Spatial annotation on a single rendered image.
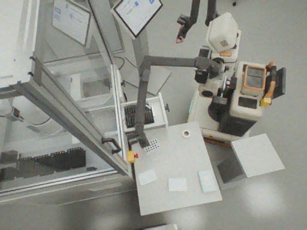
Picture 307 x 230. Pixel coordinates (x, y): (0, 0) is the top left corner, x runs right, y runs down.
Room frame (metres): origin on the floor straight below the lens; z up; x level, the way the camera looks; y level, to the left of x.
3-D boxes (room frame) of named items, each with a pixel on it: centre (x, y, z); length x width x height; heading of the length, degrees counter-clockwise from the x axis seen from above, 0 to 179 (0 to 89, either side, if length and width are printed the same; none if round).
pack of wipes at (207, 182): (0.16, -0.32, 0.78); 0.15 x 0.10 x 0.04; 179
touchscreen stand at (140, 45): (1.76, -0.08, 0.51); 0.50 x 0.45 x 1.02; 49
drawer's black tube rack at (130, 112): (0.73, 0.09, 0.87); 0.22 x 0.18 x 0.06; 91
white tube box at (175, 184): (0.16, -0.10, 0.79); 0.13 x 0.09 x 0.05; 81
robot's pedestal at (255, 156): (0.28, -0.74, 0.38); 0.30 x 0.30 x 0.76; 4
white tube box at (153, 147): (0.48, 0.03, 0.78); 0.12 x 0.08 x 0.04; 104
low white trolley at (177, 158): (0.32, -0.10, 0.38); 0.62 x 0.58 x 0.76; 1
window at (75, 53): (0.77, 0.24, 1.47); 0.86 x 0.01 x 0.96; 1
